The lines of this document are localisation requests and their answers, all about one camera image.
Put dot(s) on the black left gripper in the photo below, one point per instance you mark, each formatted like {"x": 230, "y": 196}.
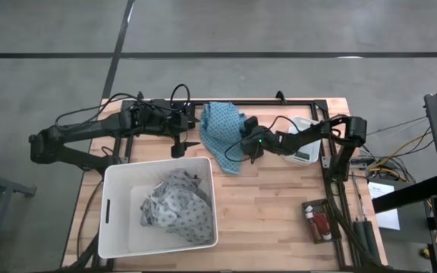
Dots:
{"x": 158, "y": 122}

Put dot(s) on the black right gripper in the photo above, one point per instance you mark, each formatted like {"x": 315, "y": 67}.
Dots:
{"x": 258, "y": 146}

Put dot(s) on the teal patterned hospital gown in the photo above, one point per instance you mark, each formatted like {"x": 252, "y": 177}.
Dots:
{"x": 218, "y": 129}

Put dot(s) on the small clear plastic container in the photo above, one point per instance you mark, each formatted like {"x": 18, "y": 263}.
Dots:
{"x": 315, "y": 157}

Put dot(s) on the grey patterned hospital gown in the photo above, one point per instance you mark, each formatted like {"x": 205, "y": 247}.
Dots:
{"x": 180, "y": 212}

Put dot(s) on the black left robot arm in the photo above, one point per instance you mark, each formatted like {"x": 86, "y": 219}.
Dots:
{"x": 74, "y": 132}

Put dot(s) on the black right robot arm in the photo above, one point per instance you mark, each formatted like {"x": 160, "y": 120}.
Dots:
{"x": 309, "y": 132}

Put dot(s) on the small black mesh basket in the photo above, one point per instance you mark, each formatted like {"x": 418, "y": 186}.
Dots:
{"x": 335, "y": 220}

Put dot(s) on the large white woven plastic bin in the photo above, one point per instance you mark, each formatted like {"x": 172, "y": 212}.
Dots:
{"x": 120, "y": 227}

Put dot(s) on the white paper sheet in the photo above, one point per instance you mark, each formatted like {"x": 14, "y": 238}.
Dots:
{"x": 389, "y": 221}

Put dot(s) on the small yellow black object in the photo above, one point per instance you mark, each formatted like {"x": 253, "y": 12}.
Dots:
{"x": 425, "y": 254}

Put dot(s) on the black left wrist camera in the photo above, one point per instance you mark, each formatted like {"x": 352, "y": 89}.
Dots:
{"x": 159, "y": 105}

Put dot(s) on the black aluminium table frame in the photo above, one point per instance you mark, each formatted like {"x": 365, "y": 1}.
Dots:
{"x": 264, "y": 102}

